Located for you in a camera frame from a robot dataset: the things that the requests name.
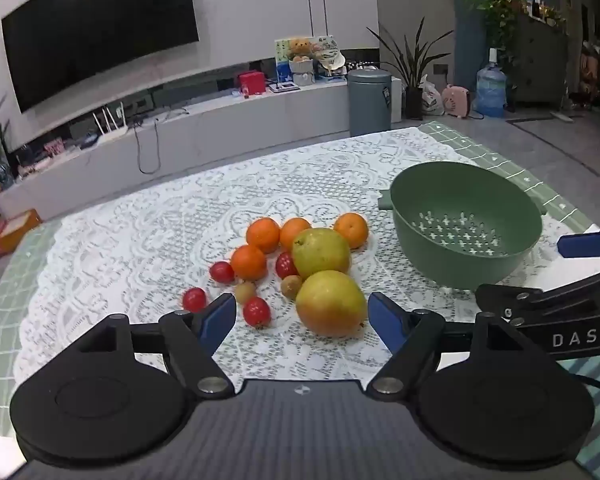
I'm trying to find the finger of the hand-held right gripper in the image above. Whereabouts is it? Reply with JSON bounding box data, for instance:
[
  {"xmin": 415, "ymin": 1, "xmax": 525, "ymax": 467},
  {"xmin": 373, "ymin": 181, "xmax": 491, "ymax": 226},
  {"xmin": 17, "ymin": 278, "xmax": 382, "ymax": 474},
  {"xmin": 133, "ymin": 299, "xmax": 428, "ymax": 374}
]
[
  {"xmin": 476, "ymin": 262, "xmax": 600, "ymax": 328},
  {"xmin": 556, "ymin": 227, "xmax": 600, "ymax": 260}
]

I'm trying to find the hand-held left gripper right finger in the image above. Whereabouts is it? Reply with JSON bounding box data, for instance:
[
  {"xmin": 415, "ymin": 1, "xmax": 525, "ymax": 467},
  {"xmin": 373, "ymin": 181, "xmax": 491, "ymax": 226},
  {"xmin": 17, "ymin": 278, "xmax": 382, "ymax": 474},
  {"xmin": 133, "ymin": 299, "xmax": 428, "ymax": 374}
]
[{"xmin": 367, "ymin": 291, "xmax": 531, "ymax": 401}]

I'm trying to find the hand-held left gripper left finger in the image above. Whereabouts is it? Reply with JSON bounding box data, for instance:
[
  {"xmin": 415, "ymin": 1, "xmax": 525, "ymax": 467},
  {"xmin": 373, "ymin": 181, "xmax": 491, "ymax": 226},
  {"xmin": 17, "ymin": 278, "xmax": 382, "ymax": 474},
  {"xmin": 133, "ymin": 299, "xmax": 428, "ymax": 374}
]
[{"xmin": 72, "ymin": 292, "xmax": 238, "ymax": 400}]

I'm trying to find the red tomato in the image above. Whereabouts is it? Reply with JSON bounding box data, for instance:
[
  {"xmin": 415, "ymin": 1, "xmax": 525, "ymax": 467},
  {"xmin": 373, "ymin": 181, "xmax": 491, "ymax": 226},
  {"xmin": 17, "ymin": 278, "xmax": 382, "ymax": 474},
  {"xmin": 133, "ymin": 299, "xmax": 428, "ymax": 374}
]
[
  {"xmin": 275, "ymin": 252, "xmax": 297, "ymax": 279},
  {"xmin": 243, "ymin": 296, "xmax": 271, "ymax": 329},
  {"xmin": 209, "ymin": 261, "xmax": 236, "ymax": 284},
  {"xmin": 182, "ymin": 287, "xmax": 208, "ymax": 312}
]

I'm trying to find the yellow red pear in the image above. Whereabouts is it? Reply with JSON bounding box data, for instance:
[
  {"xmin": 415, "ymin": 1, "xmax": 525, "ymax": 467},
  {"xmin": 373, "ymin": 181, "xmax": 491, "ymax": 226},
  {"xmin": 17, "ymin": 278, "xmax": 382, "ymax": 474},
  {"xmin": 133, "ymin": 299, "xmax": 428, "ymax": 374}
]
[{"xmin": 295, "ymin": 270, "xmax": 367, "ymax": 338}]

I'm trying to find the orange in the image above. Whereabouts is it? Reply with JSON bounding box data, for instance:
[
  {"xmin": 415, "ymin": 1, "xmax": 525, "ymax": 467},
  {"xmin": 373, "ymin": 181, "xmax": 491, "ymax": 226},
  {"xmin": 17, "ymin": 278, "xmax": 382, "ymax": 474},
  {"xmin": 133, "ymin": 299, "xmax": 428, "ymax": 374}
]
[
  {"xmin": 333, "ymin": 212, "xmax": 370, "ymax": 250},
  {"xmin": 230, "ymin": 244, "xmax": 268, "ymax": 281},
  {"xmin": 245, "ymin": 217, "xmax": 281, "ymax": 254},
  {"xmin": 279, "ymin": 217, "xmax": 312, "ymax": 251}
]

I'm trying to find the yellow green pear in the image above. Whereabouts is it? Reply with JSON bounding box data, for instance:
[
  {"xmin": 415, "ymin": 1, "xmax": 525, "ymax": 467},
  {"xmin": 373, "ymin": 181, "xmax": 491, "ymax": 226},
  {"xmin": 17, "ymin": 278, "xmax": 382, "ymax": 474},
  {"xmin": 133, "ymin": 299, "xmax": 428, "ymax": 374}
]
[{"xmin": 291, "ymin": 227, "xmax": 352, "ymax": 281}]

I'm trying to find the green colander bowl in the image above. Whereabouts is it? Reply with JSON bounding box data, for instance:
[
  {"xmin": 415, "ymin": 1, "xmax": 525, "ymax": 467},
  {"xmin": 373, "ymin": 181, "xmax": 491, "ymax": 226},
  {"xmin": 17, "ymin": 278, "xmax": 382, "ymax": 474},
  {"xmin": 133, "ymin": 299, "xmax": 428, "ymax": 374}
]
[{"xmin": 378, "ymin": 161, "xmax": 548, "ymax": 292}]

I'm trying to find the white lace tablecloth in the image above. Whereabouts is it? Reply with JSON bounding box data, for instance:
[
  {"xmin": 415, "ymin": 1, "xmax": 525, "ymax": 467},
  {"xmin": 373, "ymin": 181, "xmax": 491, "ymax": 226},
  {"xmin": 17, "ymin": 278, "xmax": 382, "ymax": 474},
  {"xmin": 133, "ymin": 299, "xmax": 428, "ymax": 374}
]
[{"xmin": 12, "ymin": 125, "xmax": 571, "ymax": 401}]

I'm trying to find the blue water jug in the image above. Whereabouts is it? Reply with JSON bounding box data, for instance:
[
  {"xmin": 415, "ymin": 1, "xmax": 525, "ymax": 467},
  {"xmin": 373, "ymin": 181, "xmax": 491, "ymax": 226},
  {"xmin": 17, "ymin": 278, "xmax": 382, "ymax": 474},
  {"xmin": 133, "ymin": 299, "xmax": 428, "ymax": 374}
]
[{"xmin": 475, "ymin": 47, "xmax": 508, "ymax": 119}]

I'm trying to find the white television cabinet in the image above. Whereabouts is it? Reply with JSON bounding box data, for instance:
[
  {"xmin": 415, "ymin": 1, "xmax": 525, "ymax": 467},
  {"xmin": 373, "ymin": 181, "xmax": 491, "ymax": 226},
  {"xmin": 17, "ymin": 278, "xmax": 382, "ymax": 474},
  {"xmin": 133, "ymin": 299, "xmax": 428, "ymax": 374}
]
[{"xmin": 0, "ymin": 67, "xmax": 353, "ymax": 221}]

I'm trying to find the grey drawer cabinet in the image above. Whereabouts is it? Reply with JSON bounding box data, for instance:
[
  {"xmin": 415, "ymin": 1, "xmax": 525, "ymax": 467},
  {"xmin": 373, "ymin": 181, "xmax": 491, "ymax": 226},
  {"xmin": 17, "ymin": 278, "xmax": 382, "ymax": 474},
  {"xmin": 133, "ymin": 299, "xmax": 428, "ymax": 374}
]
[{"xmin": 510, "ymin": 12, "xmax": 568, "ymax": 108}]

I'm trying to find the pink pig-shaped heater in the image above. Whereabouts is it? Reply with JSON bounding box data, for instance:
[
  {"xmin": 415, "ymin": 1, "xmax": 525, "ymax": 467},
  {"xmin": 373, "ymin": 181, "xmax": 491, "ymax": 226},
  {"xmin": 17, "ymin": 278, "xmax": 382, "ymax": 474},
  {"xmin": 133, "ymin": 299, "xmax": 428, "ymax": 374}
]
[{"xmin": 441, "ymin": 84, "xmax": 476, "ymax": 120}]

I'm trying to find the white plastic bag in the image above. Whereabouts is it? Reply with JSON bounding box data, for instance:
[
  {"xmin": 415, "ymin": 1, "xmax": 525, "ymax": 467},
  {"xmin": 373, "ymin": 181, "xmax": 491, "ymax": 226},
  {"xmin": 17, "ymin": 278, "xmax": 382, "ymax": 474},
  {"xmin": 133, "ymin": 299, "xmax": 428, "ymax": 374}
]
[{"xmin": 420, "ymin": 76, "xmax": 446, "ymax": 117}]

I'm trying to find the white antenna router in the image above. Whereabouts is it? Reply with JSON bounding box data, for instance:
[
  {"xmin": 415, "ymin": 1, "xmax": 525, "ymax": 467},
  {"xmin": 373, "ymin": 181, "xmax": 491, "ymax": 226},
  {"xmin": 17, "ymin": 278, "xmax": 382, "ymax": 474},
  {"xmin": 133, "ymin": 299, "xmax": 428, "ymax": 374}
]
[{"xmin": 92, "ymin": 102, "xmax": 131, "ymax": 143}]

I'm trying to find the orange cardboard box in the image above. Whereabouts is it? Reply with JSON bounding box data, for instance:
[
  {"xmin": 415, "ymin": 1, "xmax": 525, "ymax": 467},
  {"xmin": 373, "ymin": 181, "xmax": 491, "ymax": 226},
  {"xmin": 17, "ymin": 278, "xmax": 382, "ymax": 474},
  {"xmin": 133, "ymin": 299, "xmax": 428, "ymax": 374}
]
[{"xmin": 2, "ymin": 209, "xmax": 43, "ymax": 241}]

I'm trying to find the grey pedal trash can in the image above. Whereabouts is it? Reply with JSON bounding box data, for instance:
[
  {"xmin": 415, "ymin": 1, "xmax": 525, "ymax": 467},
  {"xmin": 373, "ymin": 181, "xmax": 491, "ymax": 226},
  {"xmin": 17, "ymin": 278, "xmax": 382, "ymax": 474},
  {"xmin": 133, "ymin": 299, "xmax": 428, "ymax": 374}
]
[{"xmin": 347, "ymin": 68, "xmax": 393, "ymax": 137}]

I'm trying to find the red box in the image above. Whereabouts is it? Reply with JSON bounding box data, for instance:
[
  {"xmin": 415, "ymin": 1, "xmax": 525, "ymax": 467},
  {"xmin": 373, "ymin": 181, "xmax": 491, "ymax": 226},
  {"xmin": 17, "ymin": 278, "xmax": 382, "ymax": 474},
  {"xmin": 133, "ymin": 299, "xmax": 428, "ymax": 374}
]
[{"xmin": 238, "ymin": 71, "xmax": 267, "ymax": 97}]

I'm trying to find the long-leaf potted plant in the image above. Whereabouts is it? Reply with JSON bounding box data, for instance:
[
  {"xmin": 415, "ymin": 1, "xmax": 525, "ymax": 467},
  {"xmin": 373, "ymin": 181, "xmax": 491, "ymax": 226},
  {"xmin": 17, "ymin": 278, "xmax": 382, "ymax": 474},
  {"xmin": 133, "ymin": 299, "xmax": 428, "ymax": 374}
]
[{"xmin": 367, "ymin": 17, "xmax": 453, "ymax": 121}]

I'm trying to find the trailing green pothos plant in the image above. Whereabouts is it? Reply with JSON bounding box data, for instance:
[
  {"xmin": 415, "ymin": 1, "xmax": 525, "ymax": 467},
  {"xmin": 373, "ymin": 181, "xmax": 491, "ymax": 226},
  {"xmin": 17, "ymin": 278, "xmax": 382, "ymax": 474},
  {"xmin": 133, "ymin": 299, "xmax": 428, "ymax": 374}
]
[{"xmin": 467, "ymin": 0, "xmax": 528, "ymax": 56}]

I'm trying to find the white hand fan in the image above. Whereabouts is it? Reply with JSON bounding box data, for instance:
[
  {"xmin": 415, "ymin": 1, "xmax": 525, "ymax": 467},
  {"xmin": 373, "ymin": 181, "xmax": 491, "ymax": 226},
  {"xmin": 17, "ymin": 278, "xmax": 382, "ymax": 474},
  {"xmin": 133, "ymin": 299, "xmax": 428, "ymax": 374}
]
[{"xmin": 320, "ymin": 47, "xmax": 349, "ymax": 79}]

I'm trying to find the illustrated display panel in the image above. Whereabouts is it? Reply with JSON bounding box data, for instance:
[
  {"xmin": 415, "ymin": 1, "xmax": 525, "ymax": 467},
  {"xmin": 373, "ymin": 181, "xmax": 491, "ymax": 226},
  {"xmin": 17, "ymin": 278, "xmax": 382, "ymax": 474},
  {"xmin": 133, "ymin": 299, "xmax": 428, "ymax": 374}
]
[{"xmin": 273, "ymin": 36, "xmax": 338, "ymax": 83}]

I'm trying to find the teddy bear bouquet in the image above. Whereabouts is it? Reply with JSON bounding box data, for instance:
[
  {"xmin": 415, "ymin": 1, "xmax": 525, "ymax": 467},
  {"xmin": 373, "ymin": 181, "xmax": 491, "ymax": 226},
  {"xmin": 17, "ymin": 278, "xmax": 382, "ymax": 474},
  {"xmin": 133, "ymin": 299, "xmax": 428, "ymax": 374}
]
[{"xmin": 286, "ymin": 37, "xmax": 317, "ymax": 86}]

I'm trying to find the black hanging cable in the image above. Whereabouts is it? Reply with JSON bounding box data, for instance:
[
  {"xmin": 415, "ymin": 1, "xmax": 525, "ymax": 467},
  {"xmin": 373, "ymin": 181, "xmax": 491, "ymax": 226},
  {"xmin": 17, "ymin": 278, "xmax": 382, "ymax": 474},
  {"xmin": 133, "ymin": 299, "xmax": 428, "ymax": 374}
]
[{"xmin": 134, "ymin": 115, "xmax": 162, "ymax": 176}]

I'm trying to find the black wall television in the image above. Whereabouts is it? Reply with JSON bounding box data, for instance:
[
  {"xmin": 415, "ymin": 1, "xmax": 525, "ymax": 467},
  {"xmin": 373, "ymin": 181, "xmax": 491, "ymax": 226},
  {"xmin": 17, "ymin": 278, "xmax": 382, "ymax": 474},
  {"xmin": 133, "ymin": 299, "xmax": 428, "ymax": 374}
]
[{"xmin": 1, "ymin": 0, "xmax": 201, "ymax": 114}]

